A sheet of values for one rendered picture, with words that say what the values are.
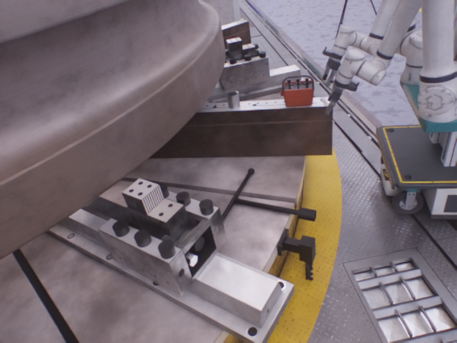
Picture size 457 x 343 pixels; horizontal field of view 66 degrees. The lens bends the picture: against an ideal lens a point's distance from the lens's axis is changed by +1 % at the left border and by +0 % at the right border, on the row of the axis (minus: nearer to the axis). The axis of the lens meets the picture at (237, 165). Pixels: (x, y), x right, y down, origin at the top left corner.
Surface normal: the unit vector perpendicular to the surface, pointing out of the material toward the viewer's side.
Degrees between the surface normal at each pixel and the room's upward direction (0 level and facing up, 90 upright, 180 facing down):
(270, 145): 90
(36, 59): 90
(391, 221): 0
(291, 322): 0
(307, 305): 0
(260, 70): 90
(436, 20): 90
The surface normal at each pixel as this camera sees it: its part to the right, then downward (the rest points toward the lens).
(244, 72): 0.22, 0.54
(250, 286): -0.14, -0.81
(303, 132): -0.17, 0.59
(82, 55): 0.85, 0.20
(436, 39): -0.51, 0.55
